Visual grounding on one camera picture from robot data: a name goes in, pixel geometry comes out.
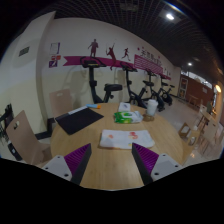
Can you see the wooden tables and chairs group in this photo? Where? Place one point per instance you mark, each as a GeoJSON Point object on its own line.
{"type": "Point", "coordinates": [208, 126]}

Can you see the black mouse pad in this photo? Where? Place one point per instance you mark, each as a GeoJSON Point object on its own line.
{"type": "Point", "coordinates": [78, 120]}

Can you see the small white box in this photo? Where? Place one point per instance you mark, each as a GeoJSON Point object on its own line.
{"type": "Point", "coordinates": [124, 107]}

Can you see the black metal rack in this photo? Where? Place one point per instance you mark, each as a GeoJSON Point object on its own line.
{"type": "Point", "coordinates": [6, 118]}

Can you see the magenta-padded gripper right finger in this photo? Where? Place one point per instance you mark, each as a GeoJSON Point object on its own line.
{"type": "Point", "coordinates": [165, 165]}

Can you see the white printed towel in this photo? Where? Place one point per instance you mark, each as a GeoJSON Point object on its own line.
{"type": "Point", "coordinates": [123, 139]}

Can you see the green wet wipes pack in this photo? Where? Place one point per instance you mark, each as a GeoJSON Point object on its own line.
{"type": "Point", "coordinates": [128, 117]}

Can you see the grey wall vent grille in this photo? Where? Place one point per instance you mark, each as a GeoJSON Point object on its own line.
{"type": "Point", "coordinates": [24, 51]}

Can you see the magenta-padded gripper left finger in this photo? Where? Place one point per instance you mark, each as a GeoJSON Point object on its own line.
{"type": "Point", "coordinates": [58, 166]}

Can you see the glowing round wall lamp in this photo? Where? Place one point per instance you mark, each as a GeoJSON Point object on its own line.
{"type": "Point", "coordinates": [218, 88]}

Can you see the white purple-framed wall poster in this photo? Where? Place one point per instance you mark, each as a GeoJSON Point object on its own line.
{"type": "Point", "coordinates": [55, 48]}

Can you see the round wooden coaster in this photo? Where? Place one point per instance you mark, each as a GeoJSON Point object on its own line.
{"type": "Point", "coordinates": [146, 118]}

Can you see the blue and orange tube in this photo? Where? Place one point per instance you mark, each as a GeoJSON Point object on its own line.
{"type": "Point", "coordinates": [93, 106]}

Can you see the person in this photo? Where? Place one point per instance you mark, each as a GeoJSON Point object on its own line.
{"type": "Point", "coordinates": [209, 107]}

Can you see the round ceiling light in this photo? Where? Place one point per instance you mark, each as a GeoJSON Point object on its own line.
{"type": "Point", "coordinates": [189, 63]}
{"type": "Point", "coordinates": [170, 16]}

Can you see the black exercise bike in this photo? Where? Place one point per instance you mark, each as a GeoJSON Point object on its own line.
{"type": "Point", "coordinates": [166, 95]}
{"type": "Point", "coordinates": [133, 96]}
{"type": "Point", "coordinates": [150, 85]}
{"type": "Point", "coordinates": [93, 80]}

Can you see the purple and orange wall poster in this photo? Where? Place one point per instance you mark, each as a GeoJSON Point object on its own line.
{"type": "Point", "coordinates": [54, 61]}

